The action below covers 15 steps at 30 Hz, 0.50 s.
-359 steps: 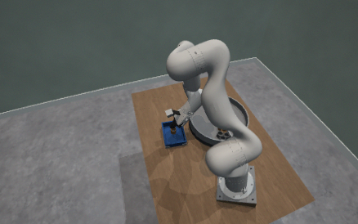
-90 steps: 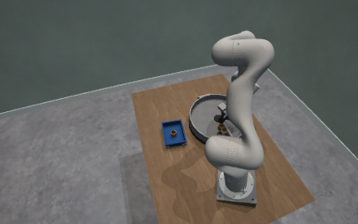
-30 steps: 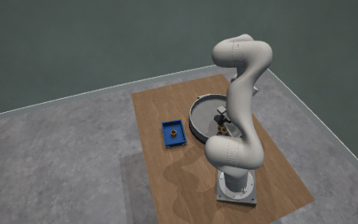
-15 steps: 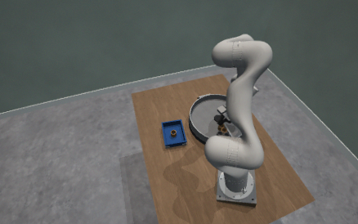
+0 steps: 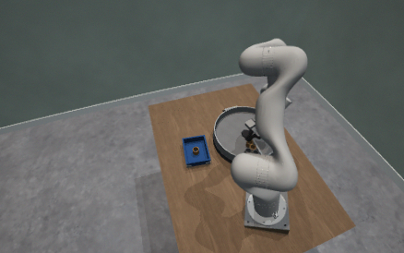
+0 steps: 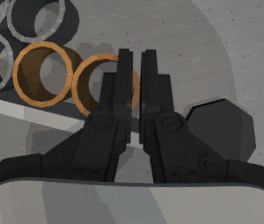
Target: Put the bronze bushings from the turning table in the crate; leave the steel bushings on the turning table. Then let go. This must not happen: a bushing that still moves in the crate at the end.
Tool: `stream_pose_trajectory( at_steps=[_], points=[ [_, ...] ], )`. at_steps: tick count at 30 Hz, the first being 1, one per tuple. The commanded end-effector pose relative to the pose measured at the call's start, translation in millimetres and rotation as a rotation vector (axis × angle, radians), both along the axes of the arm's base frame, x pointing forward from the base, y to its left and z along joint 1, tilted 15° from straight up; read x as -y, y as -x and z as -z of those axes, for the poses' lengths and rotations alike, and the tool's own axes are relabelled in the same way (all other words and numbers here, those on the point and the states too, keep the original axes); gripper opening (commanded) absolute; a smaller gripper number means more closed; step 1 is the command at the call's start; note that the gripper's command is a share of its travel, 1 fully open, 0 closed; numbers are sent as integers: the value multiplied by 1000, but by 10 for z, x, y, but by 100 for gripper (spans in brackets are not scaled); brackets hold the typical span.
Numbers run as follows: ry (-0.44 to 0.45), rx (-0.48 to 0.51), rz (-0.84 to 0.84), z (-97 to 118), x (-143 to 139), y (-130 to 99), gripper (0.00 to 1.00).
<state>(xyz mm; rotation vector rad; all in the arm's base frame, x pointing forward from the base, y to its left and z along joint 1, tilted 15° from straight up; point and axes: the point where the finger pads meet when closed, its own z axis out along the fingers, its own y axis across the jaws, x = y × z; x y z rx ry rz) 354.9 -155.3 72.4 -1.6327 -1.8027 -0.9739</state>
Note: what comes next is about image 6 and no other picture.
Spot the bronze bushing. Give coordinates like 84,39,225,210
12,41,83,108
71,53,140,116

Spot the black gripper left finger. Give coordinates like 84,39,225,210
0,48,133,182

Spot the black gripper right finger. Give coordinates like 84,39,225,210
139,49,264,188

